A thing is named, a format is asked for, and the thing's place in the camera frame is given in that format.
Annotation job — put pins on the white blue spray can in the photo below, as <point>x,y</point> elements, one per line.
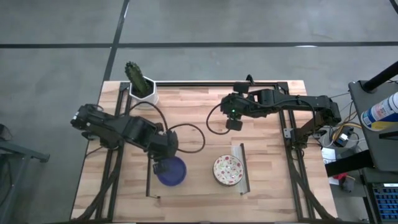
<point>381,112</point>

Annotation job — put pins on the black aluminium table frame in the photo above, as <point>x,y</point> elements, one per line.
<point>202,83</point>

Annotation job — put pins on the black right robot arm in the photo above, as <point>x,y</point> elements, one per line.
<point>311,104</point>

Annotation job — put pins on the grey metal furniture frame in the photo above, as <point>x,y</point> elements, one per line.
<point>18,151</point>

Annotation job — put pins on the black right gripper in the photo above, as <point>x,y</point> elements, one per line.
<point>234,105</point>

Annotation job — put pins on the dark grey side cart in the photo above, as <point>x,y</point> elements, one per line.
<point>385,149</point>

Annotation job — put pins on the green cactus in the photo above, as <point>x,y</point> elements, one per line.
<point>136,77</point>

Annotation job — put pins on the black flat bar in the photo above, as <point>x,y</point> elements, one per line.
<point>348,163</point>

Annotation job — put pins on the blue compartment organiser box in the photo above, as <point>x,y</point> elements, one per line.
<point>387,202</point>

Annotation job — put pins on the white paper sheet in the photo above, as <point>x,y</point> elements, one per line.
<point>329,155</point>

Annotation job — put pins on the green bowl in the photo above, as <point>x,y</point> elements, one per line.
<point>228,169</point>

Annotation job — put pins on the purple plastic mini bowl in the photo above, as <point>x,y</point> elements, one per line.
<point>175,174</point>

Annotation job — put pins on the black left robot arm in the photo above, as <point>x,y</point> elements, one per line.
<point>124,127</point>

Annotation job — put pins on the white angular planter pot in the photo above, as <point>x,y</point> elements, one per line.
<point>152,98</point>

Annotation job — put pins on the black pole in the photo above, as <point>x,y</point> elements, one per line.
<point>382,76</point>

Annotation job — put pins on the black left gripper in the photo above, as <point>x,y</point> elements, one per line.
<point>164,144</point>

